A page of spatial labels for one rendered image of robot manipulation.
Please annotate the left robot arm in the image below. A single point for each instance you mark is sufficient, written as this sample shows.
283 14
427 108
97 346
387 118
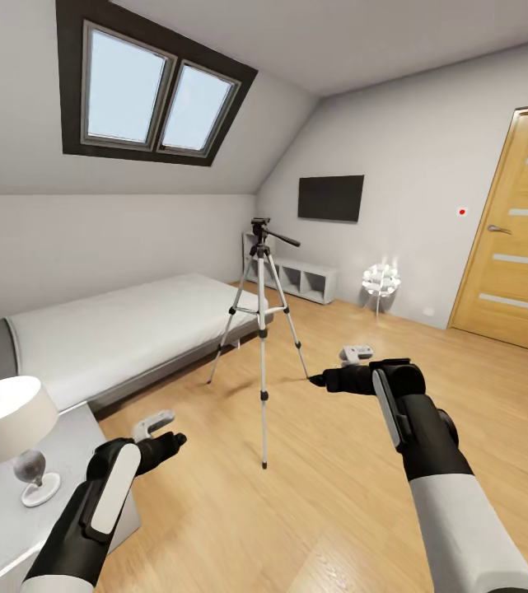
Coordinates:
73 556

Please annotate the door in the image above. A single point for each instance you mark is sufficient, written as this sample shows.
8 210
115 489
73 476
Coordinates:
493 295

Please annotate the camera tripod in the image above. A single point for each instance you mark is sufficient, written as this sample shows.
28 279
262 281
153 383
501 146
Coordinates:
261 249

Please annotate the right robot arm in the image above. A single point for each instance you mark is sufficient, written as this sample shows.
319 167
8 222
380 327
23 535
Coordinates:
467 546

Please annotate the table lamp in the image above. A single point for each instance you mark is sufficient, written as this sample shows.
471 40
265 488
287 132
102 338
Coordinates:
21 429

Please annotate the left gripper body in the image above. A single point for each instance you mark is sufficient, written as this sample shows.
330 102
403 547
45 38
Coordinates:
163 447

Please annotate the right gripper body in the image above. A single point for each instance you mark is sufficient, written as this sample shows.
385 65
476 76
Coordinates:
343 379

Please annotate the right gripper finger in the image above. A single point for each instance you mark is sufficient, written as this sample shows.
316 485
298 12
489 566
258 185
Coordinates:
318 380

